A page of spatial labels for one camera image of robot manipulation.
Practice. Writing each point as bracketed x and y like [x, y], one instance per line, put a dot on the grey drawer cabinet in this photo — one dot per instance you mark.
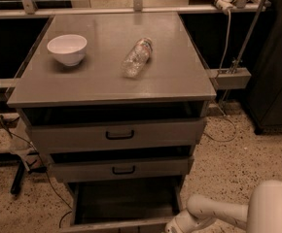
[173, 73]

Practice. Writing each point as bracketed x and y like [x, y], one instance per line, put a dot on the black floor stand foot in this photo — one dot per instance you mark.
[16, 186]

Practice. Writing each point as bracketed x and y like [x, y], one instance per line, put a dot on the grey drawer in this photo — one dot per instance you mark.
[106, 165]
[115, 127]
[125, 206]

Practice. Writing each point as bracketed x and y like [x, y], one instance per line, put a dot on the clear plastic bottle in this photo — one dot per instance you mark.
[137, 58]

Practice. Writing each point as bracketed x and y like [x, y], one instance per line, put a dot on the grey top drawer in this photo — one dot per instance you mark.
[115, 127]

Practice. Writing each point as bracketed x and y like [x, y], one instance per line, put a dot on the grey metal side bracket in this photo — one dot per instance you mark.
[225, 80]

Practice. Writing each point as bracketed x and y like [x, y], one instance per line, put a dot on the white ceramic bowl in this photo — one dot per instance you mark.
[69, 49]

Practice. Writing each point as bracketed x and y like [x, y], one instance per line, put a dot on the grey middle drawer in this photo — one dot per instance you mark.
[106, 165]

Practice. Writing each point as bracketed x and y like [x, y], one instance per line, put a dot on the grey bottom drawer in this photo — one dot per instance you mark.
[125, 206]

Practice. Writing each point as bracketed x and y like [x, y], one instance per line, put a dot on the metal diagonal rod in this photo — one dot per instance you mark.
[235, 64]

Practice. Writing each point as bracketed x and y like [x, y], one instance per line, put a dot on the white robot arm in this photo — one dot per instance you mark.
[263, 214]

